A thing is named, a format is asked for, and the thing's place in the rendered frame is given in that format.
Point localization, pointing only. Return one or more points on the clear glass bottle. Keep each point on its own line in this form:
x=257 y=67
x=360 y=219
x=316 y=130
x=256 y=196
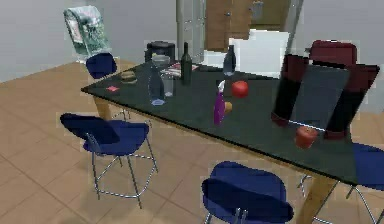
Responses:
x=229 y=61

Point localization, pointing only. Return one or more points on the red cup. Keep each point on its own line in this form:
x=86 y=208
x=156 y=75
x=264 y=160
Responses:
x=305 y=136

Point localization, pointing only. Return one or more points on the clear drinking glass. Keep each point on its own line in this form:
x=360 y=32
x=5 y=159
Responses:
x=168 y=85

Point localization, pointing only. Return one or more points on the red and white book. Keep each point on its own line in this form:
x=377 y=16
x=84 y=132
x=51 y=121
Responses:
x=176 y=69

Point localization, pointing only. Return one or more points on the small orange fruit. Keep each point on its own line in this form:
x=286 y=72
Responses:
x=228 y=107

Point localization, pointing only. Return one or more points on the red apple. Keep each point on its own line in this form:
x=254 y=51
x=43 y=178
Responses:
x=240 y=89

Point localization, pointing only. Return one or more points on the blue metal frame chair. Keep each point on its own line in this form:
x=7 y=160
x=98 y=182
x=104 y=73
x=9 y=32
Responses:
x=110 y=135
x=368 y=165
x=246 y=193
x=101 y=64

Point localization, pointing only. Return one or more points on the dark green wine bottle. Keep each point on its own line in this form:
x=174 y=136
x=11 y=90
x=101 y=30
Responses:
x=186 y=66

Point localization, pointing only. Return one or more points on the brown sandwich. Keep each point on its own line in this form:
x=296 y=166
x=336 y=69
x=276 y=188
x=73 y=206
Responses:
x=128 y=77

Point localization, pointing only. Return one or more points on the dark top wooden table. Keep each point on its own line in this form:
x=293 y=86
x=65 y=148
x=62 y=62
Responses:
x=253 y=123

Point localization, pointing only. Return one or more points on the black round pot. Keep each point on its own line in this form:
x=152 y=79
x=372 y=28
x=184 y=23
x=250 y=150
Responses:
x=160 y=50

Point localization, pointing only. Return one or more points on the grey fridge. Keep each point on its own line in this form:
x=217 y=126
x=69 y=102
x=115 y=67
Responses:
x=190 y=28

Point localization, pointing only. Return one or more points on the white box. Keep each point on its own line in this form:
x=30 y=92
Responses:
x=260 y=53

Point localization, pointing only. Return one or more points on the small red card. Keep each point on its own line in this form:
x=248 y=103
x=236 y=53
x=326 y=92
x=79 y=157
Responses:
x=112 y=89

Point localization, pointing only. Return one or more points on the grey glass bowl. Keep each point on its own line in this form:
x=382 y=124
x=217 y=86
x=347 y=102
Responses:
x=160 y=60

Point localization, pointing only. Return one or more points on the purple spray bottle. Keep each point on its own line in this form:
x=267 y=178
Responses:
x=219 y=108

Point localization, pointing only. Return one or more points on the brown wooden cupboard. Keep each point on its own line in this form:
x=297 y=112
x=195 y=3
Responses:
x=233 y=23

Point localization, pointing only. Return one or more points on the clear glass vase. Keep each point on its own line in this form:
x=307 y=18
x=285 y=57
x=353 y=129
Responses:
x=156 y=85

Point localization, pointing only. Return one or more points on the dark red chair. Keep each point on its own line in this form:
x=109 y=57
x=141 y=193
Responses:
x=333 y=53

